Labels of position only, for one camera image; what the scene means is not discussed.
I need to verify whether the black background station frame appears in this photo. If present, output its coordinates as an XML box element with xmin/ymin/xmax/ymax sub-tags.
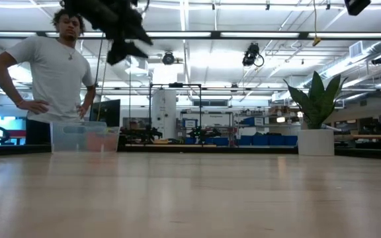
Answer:
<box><xmin>148</xmin><ymin>82</ymin><xmax>204</xmax><ymax>146</ymax></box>

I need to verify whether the clear plastic basket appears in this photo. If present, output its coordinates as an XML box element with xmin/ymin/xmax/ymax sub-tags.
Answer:
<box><xmin>49</xmin><ymin>120</ymin><xmax>120</xmax><ymax>154</ymax></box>

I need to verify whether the white cabinet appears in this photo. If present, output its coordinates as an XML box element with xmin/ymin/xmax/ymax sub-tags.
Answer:
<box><xmin>151</xmin><ymin>89</ymin><xmax>178</xmax><ymax>140</ymax></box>

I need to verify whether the black ceiling-mounted device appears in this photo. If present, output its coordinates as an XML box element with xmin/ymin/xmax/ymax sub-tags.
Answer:
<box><xmin>241</xmin><ymin>42</ymin><xmax>265</xmax><ymax>68</ymax></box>

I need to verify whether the black monitor screen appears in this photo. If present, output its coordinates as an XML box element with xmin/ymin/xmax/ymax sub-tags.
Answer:
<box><xmin>90</xmin><ymin>99</ymin><xmax>121</xmax><ymax>128</ymax></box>

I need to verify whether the overhead light bar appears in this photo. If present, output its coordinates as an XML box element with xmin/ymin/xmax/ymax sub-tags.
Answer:
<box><xmin>0</xmin><ymin>30</ymin><xmax>381</xmax><ymax>41</ymax></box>

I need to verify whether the yellow hanging cord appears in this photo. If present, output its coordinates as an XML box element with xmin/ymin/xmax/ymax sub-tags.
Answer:
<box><xmin>312</xmin><ymin>0</ymin><xmax>323</xmax><ymax>47</ymax></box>

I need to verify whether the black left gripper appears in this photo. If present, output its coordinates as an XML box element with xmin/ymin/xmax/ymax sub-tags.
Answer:
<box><xmin>61</xmin><ymin>0</ymin><xmax>153</xmax><ymax>66</ymax></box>

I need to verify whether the round black ceiling device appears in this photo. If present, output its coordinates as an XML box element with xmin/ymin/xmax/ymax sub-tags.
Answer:
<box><xmin>161</xmin><ymin>50</ymin><xmax>176</xmax><ymax>66</ymax></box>

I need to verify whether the black aluminium table frame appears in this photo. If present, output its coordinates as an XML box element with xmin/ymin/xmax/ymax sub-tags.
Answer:
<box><xmin>0</xmin><ymin>143</ymin><xmax>381</xmax><ymax>162</ymax></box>

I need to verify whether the person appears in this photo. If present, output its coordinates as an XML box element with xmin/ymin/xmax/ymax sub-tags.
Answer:
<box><xmin>0</xmin><ymin>7</ymin><xmax>97</xmax><ymax>145</ymax></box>

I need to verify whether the potted plant in white pot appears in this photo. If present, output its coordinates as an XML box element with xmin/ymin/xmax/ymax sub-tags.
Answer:
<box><xmin>283</xmin><ymin>69</ymin><xmax>350</xmax><ymax>157</ymax></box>

